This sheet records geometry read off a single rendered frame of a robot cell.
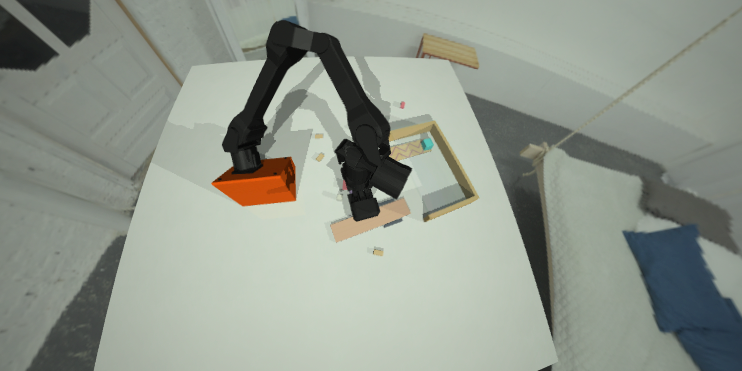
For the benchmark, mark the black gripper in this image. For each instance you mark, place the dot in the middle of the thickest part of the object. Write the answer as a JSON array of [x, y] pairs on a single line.
[[362, 203]]

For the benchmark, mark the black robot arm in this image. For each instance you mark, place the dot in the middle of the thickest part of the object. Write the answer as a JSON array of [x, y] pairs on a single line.
[[287, 44]]

